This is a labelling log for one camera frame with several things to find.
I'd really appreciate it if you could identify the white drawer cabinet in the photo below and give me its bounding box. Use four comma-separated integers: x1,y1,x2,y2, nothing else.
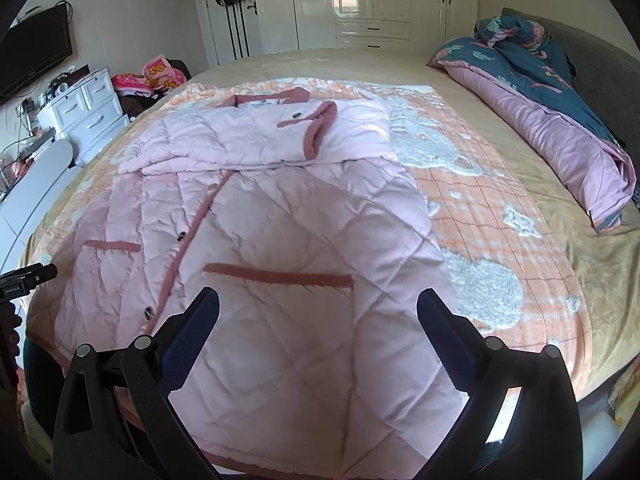
37,67,131,166

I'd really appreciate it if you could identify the blue floral pink quilt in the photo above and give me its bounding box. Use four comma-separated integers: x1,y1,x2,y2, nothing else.
427,16,638,233

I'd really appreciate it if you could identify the black flat television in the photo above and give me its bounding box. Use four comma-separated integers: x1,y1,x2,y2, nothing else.
0,6,73,106

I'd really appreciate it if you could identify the pink cartoon blanket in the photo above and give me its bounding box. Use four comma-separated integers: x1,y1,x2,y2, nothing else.
111,54,186,98

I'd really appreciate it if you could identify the grey padded headboard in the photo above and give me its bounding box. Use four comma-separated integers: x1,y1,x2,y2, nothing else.
500,7,640,161

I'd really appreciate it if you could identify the white wardrobe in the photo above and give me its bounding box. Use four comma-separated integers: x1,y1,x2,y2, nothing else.
255,0,478,53

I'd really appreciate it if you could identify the dark chair with clothes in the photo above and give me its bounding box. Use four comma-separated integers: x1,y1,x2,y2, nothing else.
120,60,193,121

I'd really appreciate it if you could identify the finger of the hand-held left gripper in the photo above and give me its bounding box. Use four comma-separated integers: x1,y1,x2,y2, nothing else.
19,263,58,285

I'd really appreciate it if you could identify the white oval table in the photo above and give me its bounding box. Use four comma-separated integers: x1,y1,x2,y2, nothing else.
0,139,83,273

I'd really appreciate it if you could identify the white door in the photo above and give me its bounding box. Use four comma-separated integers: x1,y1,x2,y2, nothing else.
192,0,263,68

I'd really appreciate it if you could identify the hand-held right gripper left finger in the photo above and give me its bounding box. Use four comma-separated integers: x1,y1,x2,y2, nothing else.
52,287,221,480

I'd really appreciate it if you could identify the orange plaid blanket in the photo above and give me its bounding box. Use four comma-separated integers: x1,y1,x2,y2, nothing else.
25,77,596,401

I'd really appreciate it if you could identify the pink quilted jacket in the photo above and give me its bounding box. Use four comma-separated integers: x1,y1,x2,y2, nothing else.
52,86,473,480

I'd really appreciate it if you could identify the white round stool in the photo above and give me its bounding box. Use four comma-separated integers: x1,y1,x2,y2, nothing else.
580,400,636,480

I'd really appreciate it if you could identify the person's left hand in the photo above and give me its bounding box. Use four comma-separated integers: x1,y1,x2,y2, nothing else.
4,312,24,361

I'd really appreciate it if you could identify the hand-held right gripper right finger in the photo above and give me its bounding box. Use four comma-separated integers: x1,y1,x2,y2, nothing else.
416,287,583,480

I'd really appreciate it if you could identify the bed with beige sheet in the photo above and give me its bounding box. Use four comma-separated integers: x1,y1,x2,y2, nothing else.
20,47,640,401

